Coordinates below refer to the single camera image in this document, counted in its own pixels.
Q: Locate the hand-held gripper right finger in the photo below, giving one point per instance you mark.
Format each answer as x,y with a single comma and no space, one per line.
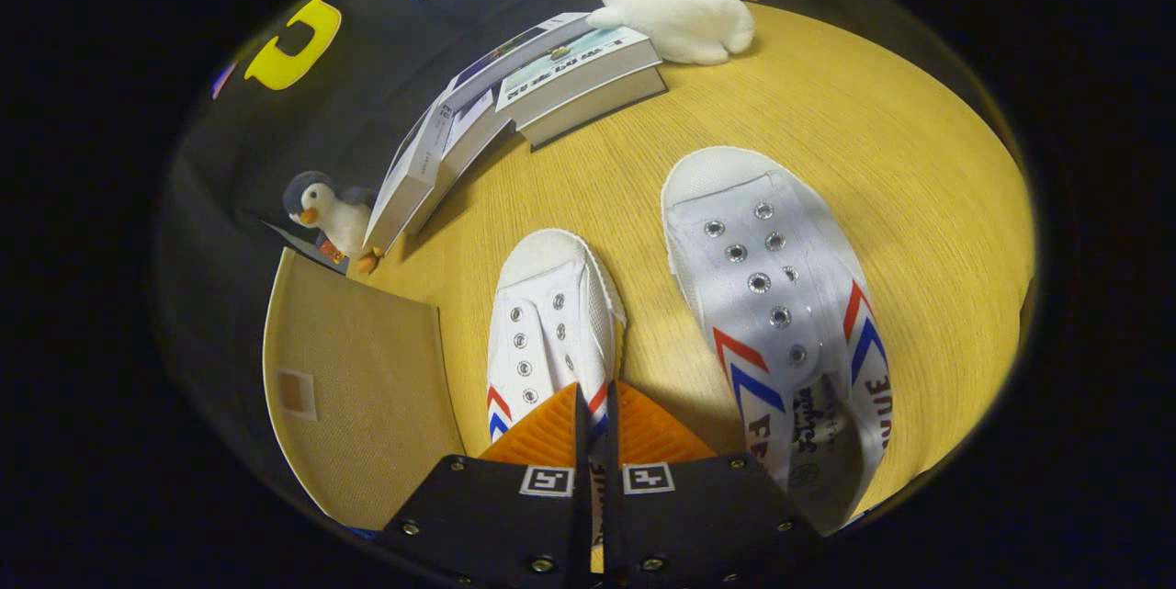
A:
610,442

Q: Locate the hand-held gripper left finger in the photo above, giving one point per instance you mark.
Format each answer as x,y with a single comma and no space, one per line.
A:
582,433

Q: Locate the white sneaker shoe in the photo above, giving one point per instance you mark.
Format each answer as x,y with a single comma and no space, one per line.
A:
551,332
781,322

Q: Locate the beige fabric storage box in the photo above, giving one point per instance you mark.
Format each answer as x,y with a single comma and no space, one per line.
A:
358,387

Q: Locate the person's blue shoe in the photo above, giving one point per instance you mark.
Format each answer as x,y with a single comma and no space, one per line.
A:
363,531

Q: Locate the plain white book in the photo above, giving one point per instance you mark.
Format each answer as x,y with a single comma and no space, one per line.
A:
464,143

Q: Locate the dark thin book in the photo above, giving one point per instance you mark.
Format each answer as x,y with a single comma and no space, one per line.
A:
597,111

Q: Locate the grey penguin plush toy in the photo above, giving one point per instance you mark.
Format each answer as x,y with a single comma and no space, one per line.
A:
335,217

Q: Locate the book with teal cover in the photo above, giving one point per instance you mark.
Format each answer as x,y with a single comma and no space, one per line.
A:
579,65

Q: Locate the white duck plush toy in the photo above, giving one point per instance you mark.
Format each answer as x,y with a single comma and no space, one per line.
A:
675,10

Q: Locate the black backdrop cloth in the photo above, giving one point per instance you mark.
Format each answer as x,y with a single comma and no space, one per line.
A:
386,47

